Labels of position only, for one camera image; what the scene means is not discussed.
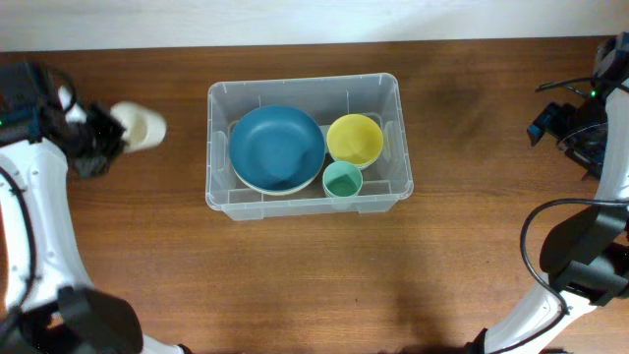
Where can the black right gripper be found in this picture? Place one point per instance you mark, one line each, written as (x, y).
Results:
(551, 121)

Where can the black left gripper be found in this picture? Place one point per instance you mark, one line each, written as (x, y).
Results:
(113, 131)

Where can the cream cup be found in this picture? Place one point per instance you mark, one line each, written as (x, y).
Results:
(144, 128)

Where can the dark blue bowl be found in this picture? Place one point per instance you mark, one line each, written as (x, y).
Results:
(276, 134)

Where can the yellow small bowl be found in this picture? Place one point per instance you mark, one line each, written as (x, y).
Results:
(355, 138)

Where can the mint green cup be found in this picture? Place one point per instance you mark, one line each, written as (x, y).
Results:
(340, 175)

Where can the grey translucent cup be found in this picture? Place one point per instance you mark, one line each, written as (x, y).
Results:
(341, 194)

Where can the mint green small bowl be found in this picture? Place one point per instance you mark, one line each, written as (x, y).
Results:
(360, 166)

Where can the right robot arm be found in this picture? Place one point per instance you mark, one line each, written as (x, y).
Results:
(582, 267)

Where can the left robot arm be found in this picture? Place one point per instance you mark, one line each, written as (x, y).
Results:
(51, 303)

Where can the clear plastic storage bin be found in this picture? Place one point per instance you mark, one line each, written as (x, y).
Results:
(386, 182)

